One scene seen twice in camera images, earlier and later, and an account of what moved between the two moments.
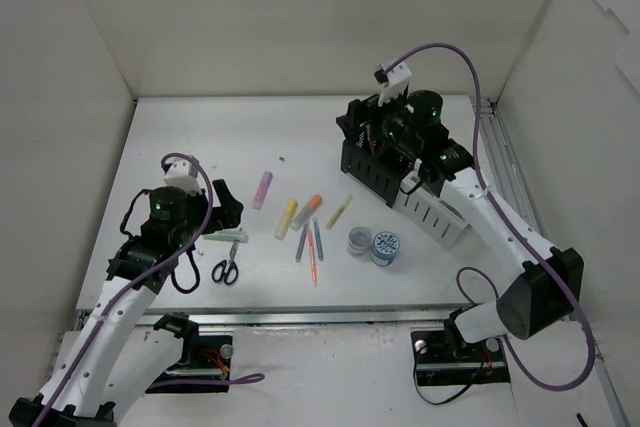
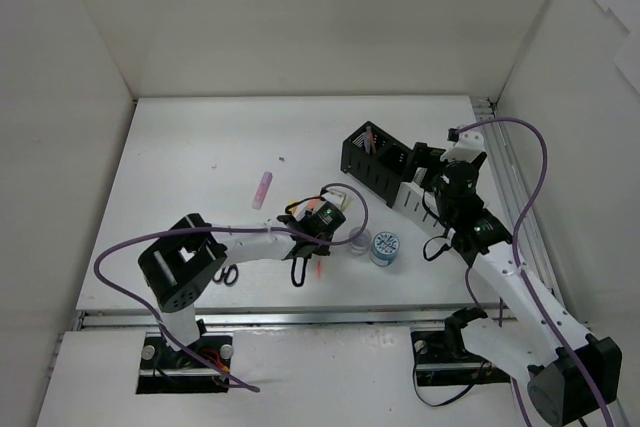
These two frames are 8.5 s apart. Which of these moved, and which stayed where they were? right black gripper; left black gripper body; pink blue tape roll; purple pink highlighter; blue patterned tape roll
Moved: right black gripper; left black gripper body
Stayed: purple pink highlighter; pink blue tape roll; blue patterned tape roll
